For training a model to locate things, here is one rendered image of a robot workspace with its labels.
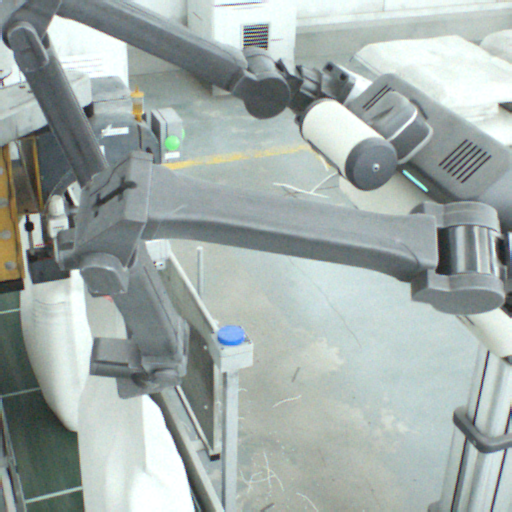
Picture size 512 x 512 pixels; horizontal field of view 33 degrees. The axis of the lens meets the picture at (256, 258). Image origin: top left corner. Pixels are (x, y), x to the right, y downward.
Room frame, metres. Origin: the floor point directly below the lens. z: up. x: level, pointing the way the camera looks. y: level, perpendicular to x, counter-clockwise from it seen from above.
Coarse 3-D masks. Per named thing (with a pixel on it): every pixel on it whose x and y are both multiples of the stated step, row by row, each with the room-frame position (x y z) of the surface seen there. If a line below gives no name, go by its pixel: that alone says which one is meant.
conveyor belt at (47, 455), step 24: (0, 312) 2.31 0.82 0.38; (0, 336) 2.18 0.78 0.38; (0, 360) 2.06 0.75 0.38; (24, 360) 2.06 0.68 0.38; (0, 384) 1.95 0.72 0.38; (24, 384) 1.95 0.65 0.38; (24, 408) 1.85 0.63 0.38; (48, 408) 1.85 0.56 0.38; (24, 432) 1.75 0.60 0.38; (48, 432) 1.76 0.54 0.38; (72, 432) 1.76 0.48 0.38; (24, 456) 1.66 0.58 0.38; (48, 456) 1.67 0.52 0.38; (72, 456) 1.67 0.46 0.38; (24, 480) 1.58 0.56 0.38; (48, 480) 1.58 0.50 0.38; (72, 480) 1.58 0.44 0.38; (48, 504) 1.50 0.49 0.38; (72, 504) 1.50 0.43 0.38
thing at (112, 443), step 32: (96, 320) 1.53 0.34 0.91; (96, 384) 1.41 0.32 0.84; (96, 416) 1.32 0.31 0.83; (128, 416) 1.23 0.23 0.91; (160, 416) 1.35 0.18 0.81; (96, 448) 1.25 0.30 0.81; (128, 448) 1.20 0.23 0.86; (160, 448) 1.22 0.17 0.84; (96, 480) 1.23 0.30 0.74; (128, 480) 1.15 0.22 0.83; (160, 480) 1.15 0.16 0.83
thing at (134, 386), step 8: (136, 376) 1.05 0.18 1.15; (120, 384) 1.07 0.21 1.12; (128, 384) 1.07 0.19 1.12; (136, 384) 1.07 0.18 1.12; (144, 384) 1.05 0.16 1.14; (160, 384) 1.09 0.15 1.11; (176, 384) 1.09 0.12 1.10; (120, 392) 1.06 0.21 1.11; (128, 392) 1.06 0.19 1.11; (136, 392) 1.07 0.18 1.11; (144, 392) 1.07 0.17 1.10
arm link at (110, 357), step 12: (132, 336) 1.03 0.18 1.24; (96, 348) 1.01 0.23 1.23; (108, 348) 1.01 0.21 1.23; (120, 348) 1.01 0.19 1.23; (132, 348) 1.02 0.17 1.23; (96, 360) 1.00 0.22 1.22; (108, 360) 0.99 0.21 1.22; (120, 360) 1.00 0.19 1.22; (132, 360) 1.00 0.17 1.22; (96, 372) 1.00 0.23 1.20; (108, 372) 1.00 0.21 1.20; (120, 372) 1.01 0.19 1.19; (156, 372) 0.96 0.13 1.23; (168, 372) 0.96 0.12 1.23; (168, 384) 0.97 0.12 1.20
